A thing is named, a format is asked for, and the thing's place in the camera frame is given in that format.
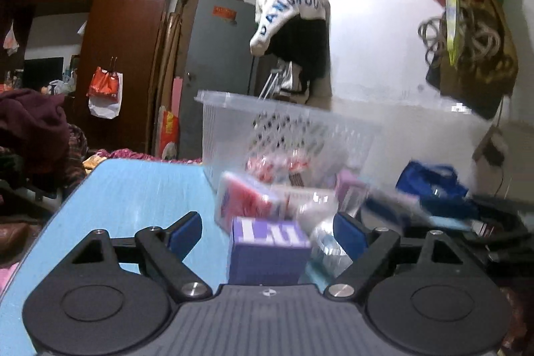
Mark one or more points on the small pink white bag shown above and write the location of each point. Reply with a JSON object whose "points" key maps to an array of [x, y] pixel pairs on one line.
{"points": [[10, 41]]}

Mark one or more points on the metal crutches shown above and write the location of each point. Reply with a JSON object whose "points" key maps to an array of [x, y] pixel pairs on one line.
{"points": [[275, 83]]}

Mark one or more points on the red and white packets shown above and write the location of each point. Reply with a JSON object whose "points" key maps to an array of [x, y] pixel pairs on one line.
{"points": [[267, 166]]}

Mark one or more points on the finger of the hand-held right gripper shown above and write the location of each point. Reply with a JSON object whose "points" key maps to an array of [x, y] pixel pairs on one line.
{"points": [[388, 210]]}

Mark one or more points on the blue fabric bag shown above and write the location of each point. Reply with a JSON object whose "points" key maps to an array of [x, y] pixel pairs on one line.
{"points": [[434, 181]]}

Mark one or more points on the clear plastic packet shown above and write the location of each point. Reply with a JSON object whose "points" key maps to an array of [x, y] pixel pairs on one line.
{"points": [[325, 251]]}

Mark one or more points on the wall charger plug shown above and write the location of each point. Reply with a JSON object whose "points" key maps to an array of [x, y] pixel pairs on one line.
{"points": [[492, 145]]}

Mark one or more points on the red and white packet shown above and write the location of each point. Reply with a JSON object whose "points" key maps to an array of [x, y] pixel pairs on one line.
{"points": [[246, 201]]}

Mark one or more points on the brown wooden wardrobe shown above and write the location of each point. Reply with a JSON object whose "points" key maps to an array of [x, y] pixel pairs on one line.
{"points": [[125, 26]]}

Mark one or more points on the grey door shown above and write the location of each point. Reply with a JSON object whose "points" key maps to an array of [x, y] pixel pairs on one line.
{"points": [[217, 60]]}

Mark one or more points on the black monitor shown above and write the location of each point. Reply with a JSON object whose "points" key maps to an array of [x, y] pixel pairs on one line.
{"points": [[41, 72]]}

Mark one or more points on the maroon cloth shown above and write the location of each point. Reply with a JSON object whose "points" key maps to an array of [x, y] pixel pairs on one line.
{"points": [[29, 122]]}

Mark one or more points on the red printed bag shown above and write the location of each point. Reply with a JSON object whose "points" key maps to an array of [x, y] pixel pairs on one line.
{"points": [[170, 130]]}

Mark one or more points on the brown hanging bag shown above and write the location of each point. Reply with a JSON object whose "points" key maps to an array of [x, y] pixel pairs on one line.
{"points": [[479, 89]]}

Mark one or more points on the purple box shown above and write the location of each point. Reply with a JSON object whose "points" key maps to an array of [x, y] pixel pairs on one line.
{"points": [[267, 260]]}

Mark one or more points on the red and white plastic bag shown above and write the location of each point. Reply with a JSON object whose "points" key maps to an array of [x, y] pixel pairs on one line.
{"points": [[104, 93]]}

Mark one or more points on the lavender box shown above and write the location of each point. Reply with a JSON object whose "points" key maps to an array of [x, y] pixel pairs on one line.
{"points": [[350, 185]]}

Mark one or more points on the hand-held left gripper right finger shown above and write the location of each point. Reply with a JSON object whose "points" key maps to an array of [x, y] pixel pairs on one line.
{"points": [[348, 236]]}

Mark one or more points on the pink board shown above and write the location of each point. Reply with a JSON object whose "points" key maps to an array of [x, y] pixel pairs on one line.
{"points": [[177, 97]]}

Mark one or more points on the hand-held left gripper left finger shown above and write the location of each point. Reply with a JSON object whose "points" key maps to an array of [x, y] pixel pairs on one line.
{"points": [[185, 234]]}

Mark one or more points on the white and black jacket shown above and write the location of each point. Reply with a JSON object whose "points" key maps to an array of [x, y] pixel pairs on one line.
{"points": [[288, 5]]}

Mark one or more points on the clear plastic basket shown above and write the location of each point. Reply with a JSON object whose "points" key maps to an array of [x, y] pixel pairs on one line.
{"points": [[233, 122]]}

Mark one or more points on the pink floral blanket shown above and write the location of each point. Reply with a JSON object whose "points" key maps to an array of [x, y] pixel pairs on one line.
{"points": [[125, 153]]}

